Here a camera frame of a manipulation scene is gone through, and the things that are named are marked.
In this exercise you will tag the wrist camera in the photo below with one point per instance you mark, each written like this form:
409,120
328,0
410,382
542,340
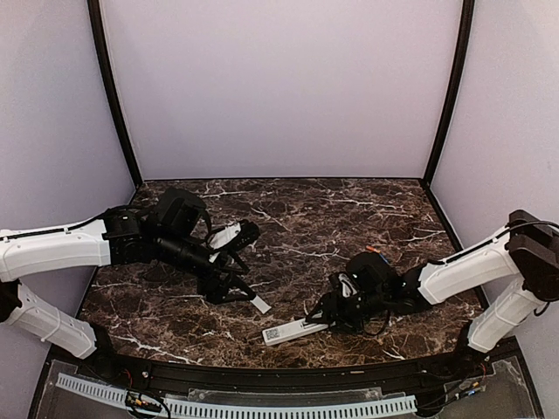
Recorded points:
233,237
344,287

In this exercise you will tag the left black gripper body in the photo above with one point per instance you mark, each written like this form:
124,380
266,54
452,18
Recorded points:
173,252

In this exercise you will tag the white slotted cable duct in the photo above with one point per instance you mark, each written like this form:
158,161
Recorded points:
219,404

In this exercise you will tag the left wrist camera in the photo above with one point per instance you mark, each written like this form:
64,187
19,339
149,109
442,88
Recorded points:
233,237

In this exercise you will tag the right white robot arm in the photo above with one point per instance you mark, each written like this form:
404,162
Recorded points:
525,250

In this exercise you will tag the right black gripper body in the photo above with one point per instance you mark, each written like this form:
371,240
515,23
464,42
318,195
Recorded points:
353,312

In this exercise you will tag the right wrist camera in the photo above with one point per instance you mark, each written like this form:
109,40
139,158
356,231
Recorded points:
344,287

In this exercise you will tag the black frame post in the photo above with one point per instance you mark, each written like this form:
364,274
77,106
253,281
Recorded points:
452,91
112,96

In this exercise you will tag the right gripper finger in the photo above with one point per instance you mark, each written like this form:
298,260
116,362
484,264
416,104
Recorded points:
320,324
323,311

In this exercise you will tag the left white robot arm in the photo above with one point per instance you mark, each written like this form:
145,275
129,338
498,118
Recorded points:
118,236

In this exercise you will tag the white remote control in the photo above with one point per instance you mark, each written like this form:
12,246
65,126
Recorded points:
291,331

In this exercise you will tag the left black frame post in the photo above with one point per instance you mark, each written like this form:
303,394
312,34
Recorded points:
112,96

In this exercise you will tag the right black frame post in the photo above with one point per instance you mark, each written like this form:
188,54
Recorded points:
452,91

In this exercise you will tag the black front rail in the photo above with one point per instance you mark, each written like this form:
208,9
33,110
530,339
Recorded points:
418,375

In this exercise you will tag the white battery cover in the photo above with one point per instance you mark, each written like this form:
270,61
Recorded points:
260,304

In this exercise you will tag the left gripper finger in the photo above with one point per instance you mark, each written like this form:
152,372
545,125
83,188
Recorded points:
230,261
238,290

